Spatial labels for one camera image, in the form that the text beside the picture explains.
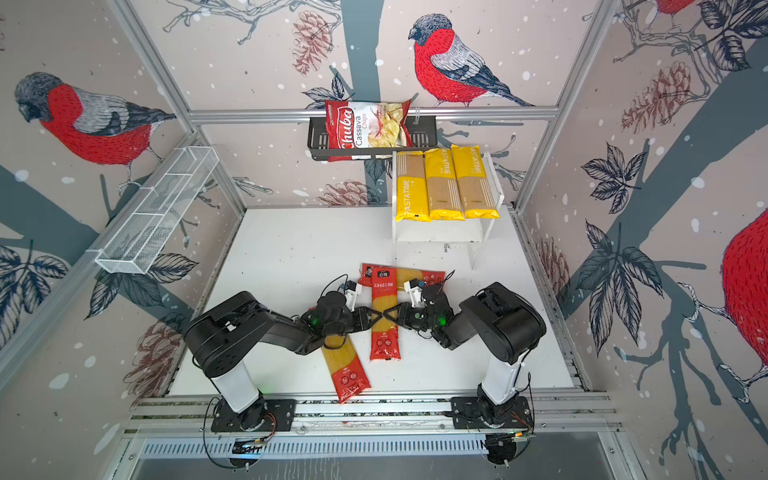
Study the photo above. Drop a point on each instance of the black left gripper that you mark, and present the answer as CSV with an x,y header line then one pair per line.
x,y
363,313

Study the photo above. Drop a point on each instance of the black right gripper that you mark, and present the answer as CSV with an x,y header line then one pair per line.
x,y
404,314

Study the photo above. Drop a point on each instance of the red spaghetti pack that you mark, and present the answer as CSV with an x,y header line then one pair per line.
x,y
428,277
347,373
384,345

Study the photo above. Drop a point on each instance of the yellow spaghetti pack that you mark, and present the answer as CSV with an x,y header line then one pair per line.
x,y
442,187
411,188
473,184

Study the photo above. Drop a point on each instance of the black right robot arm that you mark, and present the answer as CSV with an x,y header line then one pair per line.
x,y
507,324

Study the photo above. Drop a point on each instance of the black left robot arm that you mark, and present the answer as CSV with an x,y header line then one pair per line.
x,y
220,339

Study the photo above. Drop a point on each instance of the white two-tier shelf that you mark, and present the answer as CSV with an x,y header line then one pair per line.
x,y
471,235

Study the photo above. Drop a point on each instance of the red cassava chips bag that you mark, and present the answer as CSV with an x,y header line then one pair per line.
x,y
366,125

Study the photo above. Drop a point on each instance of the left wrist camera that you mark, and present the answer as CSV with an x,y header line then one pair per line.
x,y
351,291

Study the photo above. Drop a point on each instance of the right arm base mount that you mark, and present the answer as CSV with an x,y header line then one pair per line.
x,y
480,413

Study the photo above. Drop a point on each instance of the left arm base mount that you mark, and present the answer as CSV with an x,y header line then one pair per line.
x,y
265,415

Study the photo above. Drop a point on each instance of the black wall basket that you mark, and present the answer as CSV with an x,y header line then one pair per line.
x,y
422,132

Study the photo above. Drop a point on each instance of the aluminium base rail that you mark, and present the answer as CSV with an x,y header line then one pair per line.
x,y
377,425

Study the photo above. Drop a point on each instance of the white wire mesh basket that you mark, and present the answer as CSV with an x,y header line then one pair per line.
x,y
139,240

